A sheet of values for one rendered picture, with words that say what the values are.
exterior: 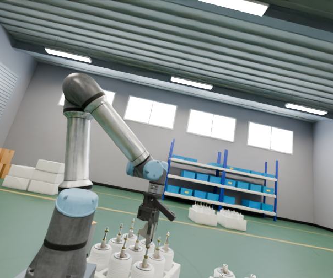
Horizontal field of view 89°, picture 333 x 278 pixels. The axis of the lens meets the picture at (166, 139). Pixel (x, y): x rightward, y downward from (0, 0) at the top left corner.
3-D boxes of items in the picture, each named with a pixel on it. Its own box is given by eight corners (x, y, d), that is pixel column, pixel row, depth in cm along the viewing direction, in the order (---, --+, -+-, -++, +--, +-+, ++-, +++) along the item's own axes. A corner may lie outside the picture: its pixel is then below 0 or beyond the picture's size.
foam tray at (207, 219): (216, 226, 296) (218, 215, 300) (195, 223, 289) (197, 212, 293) (206, 220, 333) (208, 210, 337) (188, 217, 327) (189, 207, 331)
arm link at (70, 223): (39, 245, 43) (57, 191, 46) (48, 227, 55) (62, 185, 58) (90, 245, 48) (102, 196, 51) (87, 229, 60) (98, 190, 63)
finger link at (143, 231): (137, 242, 74) (142, 219, 77) (149, 246, 72) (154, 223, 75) (134, 244, 71) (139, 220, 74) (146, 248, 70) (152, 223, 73)
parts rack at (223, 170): (277, 222, 529) (279, 160, 573) (161, 199, 510) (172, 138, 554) (263, 217, 591) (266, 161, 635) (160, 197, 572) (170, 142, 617)
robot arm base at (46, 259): (71, 296, 42) (83, 252, 44) (8, 287, 41) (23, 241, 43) (91, 265, 56) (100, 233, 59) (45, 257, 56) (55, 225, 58)
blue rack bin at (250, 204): (241, 205, 581) (241, 198, 586) (251, 207, 583) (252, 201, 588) (248, 207, 533) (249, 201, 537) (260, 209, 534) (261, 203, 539)
